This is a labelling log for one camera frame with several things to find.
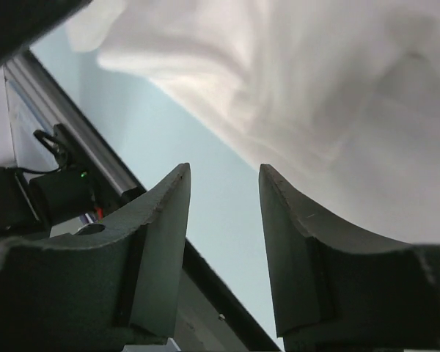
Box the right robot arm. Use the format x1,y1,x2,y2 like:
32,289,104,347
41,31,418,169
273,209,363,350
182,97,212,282
0,1,440,351

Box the white printed t shirt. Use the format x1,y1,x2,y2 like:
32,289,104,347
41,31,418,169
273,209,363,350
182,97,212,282
65,1,440,242

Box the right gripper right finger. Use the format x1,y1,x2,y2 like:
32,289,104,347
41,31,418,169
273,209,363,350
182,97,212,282
259,164,440,351

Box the aluminium frame rail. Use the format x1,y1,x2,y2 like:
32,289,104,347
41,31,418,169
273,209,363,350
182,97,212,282
4,51,146,195

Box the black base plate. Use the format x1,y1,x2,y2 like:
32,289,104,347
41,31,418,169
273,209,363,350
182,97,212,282
51,124,283,352

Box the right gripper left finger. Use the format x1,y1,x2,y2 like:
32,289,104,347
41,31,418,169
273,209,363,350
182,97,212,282
0,163,191,351

